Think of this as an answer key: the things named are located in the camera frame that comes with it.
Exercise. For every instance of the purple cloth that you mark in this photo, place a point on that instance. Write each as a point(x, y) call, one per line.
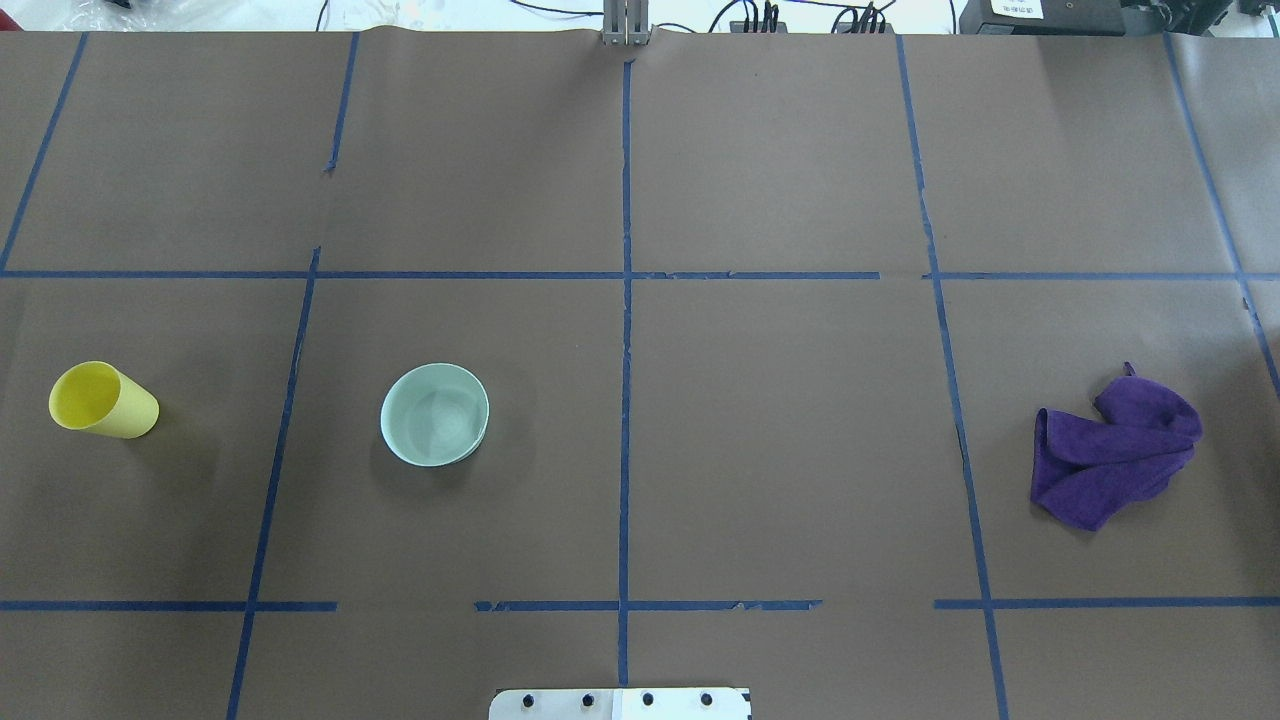
point(1085, 470)

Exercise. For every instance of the yellow plastic cup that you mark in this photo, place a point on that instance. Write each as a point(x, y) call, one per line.
point(96, 398)

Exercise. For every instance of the black box with label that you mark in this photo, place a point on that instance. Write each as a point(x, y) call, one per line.
point(1059, 18)

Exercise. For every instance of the light green bowl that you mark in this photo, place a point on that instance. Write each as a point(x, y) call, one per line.
point(435, 415)

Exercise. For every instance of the black power strip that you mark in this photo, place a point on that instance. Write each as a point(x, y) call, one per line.
point(758, 18)

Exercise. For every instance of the aluminium frame post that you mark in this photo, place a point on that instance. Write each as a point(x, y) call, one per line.
point(626, 23)

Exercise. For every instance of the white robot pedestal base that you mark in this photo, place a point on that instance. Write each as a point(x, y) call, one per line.
point(623, 703)

